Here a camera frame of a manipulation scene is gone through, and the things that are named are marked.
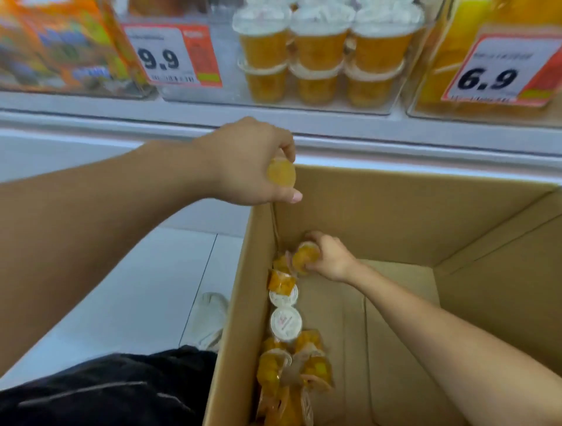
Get person's left hand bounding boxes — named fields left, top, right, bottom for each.
left=195, top=116, right=304, bottom=207

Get person's right hand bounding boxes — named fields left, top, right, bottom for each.
left=284, top=230, right=361, bottom=285

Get yellow jelly cup white lid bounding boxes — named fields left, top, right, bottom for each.
left=266, top=157, right=297, bottom=188
left=291, top=241, right=322, bottom=276

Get brown cardboard box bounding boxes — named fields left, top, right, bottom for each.
left=203, top=164, right=562, bottom=426

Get pile of yellow jelly cups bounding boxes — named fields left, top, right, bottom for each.
left=254, top=254, right=334, bottom=426

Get cluster of white-lid jelly cups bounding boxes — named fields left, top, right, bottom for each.
left=231, top=0, right=426, bottom=109

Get person's right forearm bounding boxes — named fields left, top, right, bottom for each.
left=344, top=263, right=562, bottom=426

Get person's left forearm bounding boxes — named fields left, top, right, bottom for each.
left=0, top=140, right=220, bottom=378

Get person's white shoe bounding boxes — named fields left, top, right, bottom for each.
left=186, top=291, right=230, bottom=352

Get person's black trousers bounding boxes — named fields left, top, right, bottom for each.
left=0, top=345, right=218, bottom=426

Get orange white price tag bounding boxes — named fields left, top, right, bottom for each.
left=122, top=24, right=222, bottom=88
left=441, top=34, right=562, bottom=108

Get pile of orange snack packets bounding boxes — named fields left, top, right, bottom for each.
left=0, top=0, right=155, bottom=95

